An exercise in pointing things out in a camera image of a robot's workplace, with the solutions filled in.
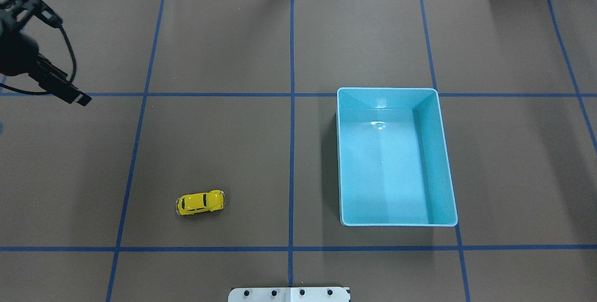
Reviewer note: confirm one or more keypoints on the yellow beetle toy car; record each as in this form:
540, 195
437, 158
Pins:
190, 204

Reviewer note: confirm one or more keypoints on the light blue plastic bin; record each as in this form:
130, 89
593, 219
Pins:
393, 164

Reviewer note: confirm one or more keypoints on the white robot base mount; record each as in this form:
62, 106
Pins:
290, 294

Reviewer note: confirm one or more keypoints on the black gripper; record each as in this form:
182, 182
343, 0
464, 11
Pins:
17, 56

